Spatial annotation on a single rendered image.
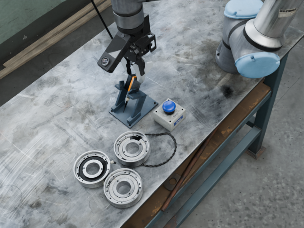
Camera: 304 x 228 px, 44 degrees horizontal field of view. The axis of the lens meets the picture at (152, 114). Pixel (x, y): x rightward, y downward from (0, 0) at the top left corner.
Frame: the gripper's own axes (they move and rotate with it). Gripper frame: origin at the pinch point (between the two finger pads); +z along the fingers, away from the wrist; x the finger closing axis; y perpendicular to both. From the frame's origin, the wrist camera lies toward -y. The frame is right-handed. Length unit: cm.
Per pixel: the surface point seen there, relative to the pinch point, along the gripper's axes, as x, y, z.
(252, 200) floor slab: -34, 32, 93
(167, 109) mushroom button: -12.7, 0.7, 5.5
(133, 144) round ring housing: -10.7, -12.5, 11.5
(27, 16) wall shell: 150, 33, 75
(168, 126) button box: -14.4, -1.4, 10.7
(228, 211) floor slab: -29, 19, 93
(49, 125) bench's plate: 15.6, -25.0, 12.8
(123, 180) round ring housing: -17.4, -22.8, 9.8
